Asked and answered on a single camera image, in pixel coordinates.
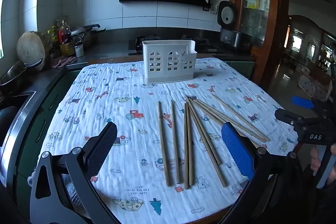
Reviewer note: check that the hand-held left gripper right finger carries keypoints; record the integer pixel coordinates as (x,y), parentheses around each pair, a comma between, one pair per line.
(236,150)

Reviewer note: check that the wall outlet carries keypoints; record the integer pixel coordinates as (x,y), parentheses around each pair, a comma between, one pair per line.
(214,8)

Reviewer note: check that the green bottle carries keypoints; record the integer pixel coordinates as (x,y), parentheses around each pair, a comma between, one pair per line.
(54,33)

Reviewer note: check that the pink cloth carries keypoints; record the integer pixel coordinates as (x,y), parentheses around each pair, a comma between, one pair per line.
(63,61)

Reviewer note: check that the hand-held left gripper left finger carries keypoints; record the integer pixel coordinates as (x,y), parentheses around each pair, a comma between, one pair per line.
(105,145)

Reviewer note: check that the white plastic utensil holder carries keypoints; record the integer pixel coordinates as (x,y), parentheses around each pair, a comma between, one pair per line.
(162,74)

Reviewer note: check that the amber oil bottle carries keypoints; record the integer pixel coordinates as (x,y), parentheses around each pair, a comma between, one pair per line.
(65,40)

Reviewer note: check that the black rice cooker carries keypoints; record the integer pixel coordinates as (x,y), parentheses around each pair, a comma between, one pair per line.
(228,14)

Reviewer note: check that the patterned play fence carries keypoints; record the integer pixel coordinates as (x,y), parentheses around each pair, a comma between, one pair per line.
(309,86)

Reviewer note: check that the round wooden cutting board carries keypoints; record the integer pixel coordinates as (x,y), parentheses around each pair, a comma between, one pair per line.
(30,49)

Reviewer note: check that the wooden glass-door cabinet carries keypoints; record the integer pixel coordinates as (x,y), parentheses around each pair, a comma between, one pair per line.
(278,29)

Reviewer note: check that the printed white blanket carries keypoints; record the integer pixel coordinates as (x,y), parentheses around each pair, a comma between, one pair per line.
(118,108)

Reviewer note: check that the person's right hand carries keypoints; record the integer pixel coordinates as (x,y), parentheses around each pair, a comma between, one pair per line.
(315,161)

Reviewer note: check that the metal pressure cooker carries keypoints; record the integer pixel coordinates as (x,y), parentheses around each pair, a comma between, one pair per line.
(84,35)

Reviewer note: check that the metal pan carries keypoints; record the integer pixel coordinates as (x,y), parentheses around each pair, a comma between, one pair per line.
(13,74)

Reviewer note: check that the person's right forearm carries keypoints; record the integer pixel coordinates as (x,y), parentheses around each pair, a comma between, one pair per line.
(328,204)

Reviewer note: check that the kitchen sink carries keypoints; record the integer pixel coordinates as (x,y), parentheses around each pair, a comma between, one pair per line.
(10,119)

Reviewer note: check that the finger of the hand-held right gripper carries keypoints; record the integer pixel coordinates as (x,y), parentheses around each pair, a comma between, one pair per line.
(288,116)
(302,102)

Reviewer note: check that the white jar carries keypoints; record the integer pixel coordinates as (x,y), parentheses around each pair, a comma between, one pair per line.
(79,50)

